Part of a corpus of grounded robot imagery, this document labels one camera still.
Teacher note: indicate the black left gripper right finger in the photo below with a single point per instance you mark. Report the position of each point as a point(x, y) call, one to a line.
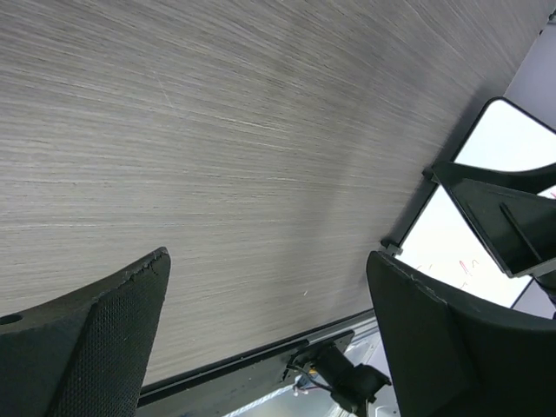
point(450, 353)

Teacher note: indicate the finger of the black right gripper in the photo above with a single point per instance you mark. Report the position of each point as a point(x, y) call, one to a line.
point(506, 213)

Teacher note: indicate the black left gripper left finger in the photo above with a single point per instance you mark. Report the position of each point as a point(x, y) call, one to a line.
point(85, 353)

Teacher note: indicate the white whiteboard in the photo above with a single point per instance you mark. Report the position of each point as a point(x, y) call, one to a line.
point(440, 244)

